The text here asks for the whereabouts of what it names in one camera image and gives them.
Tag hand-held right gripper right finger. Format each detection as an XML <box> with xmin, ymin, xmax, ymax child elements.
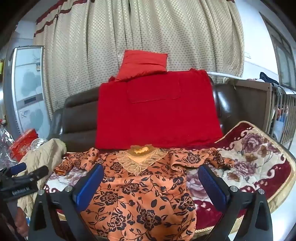
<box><xmin>198</xmin><ymin>164</ymin><xmax>273</xmax><ymax>241</ymax></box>

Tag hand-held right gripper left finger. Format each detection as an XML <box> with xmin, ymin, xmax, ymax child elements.
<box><xmin>28</xmin><ymin>164</ymin><xmax>105</xmax><ymax>241</ymax></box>

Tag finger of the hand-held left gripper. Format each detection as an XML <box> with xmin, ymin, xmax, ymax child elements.
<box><xmin>22</xmin><ymin>165</ymin><xmax>49</xmax><ymax>183</ymax></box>
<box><xmin>8</xmin><ymin>162</ymin><xmax>27</xmax><ymax>177</ymax></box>

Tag orange floral top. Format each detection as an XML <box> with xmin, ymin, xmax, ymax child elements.
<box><xmin>54</xmin><ymin>145</ymin><xmax>235</xmax><ymax>241</ymax></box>

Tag dark clothes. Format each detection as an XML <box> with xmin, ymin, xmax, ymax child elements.
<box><xmin>259</xmin><ymin>72</ymin><xmax>280</xmax><ymax>85</ymax></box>

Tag person's left hand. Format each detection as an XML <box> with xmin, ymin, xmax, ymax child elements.
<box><xmin>9</xmin><ymin>207</ymin><xmax>29</xmax><ymax>237</ymax></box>

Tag beige quilted jacket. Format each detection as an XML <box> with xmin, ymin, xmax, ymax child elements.
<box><xmin>17</xmin><ymin>138</ymin><xmax>67</xmax><ymax>216</ymax></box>

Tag red gift box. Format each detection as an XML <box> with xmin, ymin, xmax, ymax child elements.
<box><xmin>9</xmin><ymin>128</ymin><xmax>38</xmax><ymax>163</ymax></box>

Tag clear plastic wrapping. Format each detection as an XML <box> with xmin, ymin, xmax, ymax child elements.
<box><xmin>0</xmin><ymin>125</ymin><xmax>21</xmax><ymax>169</ymax></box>

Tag silver mosaic ball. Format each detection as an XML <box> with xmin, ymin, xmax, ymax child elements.
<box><xmin>30</xmin><ymin>138</ymin><xmax>49</xmax><ymax>151</ymax></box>

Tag floral plush blanket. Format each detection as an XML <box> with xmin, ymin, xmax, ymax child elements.
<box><xmin>44</xmin><ymin>120</ymin><xmax>296</xmax><ymax>234</ymax></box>

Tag brown leather sofa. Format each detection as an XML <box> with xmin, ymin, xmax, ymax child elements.
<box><xmin>50</xmin><ymin>76</ymin><xmax>238</xmax><ymax>151</ymax></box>

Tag standing air conditioner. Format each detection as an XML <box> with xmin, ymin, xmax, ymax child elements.
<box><xmin>3</xmin><ymin>46</ymin><xmax>52</xmax><ymax>142</ymax></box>

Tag large red cushion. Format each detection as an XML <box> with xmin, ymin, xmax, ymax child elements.
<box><xmin>94</xmin><ymin>68</ymin><xmax>224</xmax><ymax>150</ymax></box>

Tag wooden baby crib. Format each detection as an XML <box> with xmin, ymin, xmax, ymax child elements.
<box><xmin>223</xmin><ymin>77</ymin><xmax>296</xmax><ymax>145</ymax></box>

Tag white bar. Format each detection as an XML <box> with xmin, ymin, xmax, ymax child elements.
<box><xmin>207</xmin><ymin>71</ymin><xmax>234</xmax><ymax>78</ymax></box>

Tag beige dotted curtain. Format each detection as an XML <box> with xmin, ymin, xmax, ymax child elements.
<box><xmin>32</xmin><ymin>0</ymin><xmax>245</xmax><ymax>114</ymax></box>

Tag window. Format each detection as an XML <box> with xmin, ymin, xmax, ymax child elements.
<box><xmin>259</xmin><ymin>11</ymin><xmax>296</xmax><ymax>91</ymax></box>

